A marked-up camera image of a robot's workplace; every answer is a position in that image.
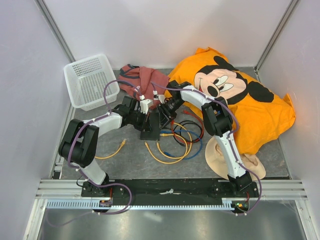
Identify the yellow ethernet cable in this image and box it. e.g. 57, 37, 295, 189
156, 122, 193, 161
94, 139, 127, 160
144, 133, 189, 165

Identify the red ethernet cable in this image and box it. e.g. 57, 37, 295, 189
182, 109, 205, 138

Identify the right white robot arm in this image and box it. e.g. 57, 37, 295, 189
153, 81, 252, 197

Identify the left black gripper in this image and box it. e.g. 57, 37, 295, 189
129, 109, 152, 133

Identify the slotted metal cable duct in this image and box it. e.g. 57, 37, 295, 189
46, 199, 248, 211

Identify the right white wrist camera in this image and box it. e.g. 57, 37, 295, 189
152, 90, 165, 104

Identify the white plastic basket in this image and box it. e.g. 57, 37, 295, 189
63, 54, 120, 111

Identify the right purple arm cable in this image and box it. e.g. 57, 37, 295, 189
151, 81, 263, 217

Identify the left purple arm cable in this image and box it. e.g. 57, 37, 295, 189
46, 79, 146, 228

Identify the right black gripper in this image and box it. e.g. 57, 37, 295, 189
156, 98, 185, 129

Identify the blue ethernet cable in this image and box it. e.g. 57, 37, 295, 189
159, 128, 203, 160

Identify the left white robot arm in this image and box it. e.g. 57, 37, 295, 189
58, 96, 153, 197

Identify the beige hat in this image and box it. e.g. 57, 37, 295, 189
205, 137, 266, 180

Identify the black ethernet cable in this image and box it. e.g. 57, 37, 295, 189
171, 120, 206, 147

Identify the red folded shirt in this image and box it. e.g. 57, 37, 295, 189
118, 64, 170, 109

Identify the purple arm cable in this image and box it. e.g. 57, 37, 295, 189
46, 79, 146, 228
151, 81, 263, 217

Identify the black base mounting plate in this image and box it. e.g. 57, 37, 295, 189
81, 177, 260, 201

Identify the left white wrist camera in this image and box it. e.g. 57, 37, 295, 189
139, 95, 154, 114

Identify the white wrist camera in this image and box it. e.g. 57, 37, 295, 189
152, 90, 165, 104
139, 95, 154, 114

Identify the black network switch box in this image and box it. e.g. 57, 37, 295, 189
140, 111, 161, 141

